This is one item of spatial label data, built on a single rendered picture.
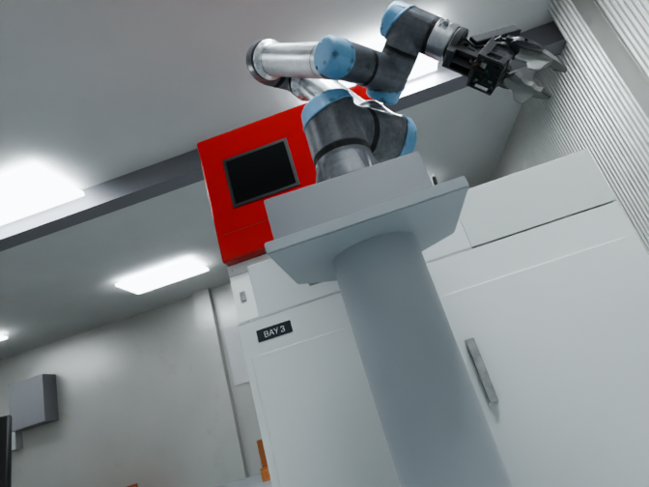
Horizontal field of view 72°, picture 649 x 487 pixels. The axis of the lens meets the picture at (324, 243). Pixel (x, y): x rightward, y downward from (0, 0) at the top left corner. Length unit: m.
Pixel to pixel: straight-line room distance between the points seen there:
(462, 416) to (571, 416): 0.44
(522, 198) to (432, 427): 0.67
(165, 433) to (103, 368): 1.69
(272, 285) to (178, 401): 7.37
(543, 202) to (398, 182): 0.53
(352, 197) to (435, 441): 0.39
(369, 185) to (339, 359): 0.49
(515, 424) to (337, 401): 0.38
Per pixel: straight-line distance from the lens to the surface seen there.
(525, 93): 1.01
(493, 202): 1.18
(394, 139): 0.98
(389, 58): 1.00
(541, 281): 1.14
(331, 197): 0.75
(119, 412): 9.00
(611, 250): 1.21
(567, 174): 1.25
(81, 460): 9.39
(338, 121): 0.88
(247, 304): 1.84
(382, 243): 0.75
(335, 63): 0.91
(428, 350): 0.72
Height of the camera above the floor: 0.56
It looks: 20 degrees up
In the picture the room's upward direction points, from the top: 17 degrees counter-clockwise
